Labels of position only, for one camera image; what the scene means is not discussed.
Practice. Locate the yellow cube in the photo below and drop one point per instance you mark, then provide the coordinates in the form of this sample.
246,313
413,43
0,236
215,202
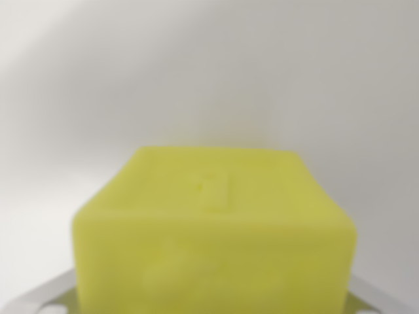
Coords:
212,235

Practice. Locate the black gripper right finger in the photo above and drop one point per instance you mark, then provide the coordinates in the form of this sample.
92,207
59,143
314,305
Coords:
376,297

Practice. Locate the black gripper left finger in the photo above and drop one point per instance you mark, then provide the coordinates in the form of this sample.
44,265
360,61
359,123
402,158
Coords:
49,294

